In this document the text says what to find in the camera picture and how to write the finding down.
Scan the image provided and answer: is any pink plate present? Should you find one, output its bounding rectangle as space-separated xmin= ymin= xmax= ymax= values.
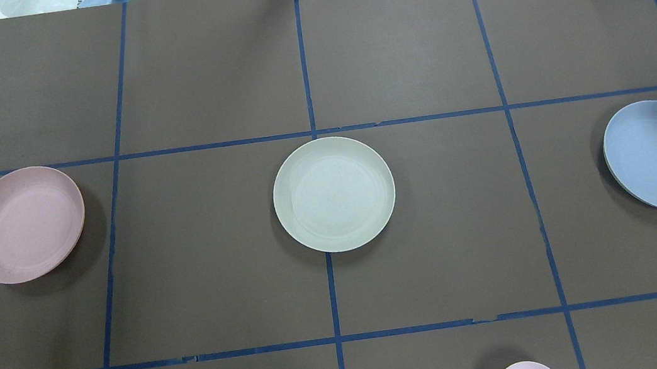
xmin=0 ymin=166 xmax=86 ymax=285

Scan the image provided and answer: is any beige plate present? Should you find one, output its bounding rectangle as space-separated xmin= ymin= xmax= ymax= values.
xmin=272 ymin=136 xmax=396 ymax=253

